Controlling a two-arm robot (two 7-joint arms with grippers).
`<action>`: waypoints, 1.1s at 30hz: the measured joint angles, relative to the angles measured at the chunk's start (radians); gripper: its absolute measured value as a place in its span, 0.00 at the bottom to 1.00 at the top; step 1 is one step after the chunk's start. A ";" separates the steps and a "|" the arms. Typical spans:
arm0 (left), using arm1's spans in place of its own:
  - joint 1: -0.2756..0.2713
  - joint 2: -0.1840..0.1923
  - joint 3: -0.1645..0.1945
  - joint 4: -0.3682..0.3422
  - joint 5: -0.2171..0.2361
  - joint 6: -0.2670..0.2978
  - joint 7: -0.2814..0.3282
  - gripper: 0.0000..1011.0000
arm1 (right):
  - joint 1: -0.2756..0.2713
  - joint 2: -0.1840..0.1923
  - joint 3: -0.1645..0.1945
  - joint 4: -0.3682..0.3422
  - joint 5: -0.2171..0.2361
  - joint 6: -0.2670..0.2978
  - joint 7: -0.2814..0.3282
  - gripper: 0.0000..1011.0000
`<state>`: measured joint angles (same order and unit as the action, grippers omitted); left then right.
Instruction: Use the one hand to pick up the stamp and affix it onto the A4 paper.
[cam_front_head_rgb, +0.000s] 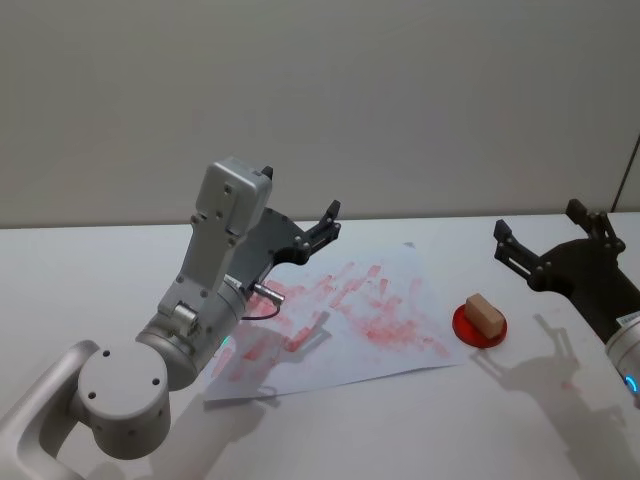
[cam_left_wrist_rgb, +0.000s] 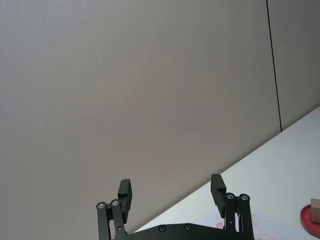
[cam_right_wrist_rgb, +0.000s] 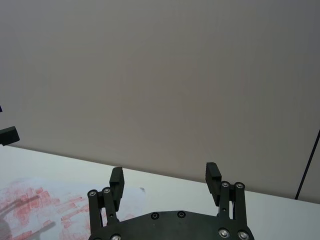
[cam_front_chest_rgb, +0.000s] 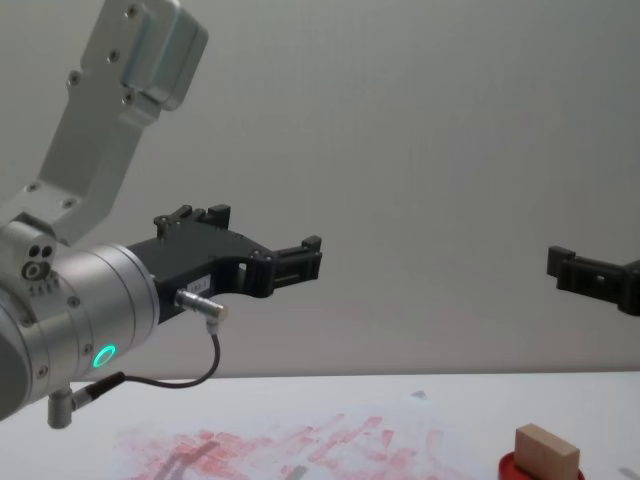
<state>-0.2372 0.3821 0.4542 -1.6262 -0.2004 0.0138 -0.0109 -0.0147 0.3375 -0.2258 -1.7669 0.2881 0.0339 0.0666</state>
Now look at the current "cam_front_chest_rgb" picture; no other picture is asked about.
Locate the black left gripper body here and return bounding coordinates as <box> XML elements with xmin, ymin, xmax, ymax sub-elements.
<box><xmin>127</xmin><ymin>227</ymin><xmax>275</xmax><ymax>325</ymax></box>

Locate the white table cloth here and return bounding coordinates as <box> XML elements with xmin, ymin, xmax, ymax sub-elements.
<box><xmin>0</xmin><ymin>371</ymin><xmax>640</xmax><ymax>480</ymax></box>

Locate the white paper with red stains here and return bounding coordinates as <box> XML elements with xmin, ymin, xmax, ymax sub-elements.
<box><xmin>112</xmin><ymin>389</ymin><xmax>524</xmax><ymax>480</ymax></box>

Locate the pale wooden block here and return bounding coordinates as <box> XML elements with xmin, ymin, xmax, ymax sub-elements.
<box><xmin>514</xmin><ymin>422</ymin><xmax>582</xmax><ymax>480</ymax></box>

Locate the red round dish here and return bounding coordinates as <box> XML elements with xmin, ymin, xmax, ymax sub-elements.
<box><xmin>498</xmin><ymin>436</ymin><xmax>586</xmax><ymax>480</ymax></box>

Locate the thin dark wrist cable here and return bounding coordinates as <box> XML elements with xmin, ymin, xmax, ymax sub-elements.
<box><xmin>47</xmin><ymin>288</ymin><xmax>232</xmax><ymax>431</ymax></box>

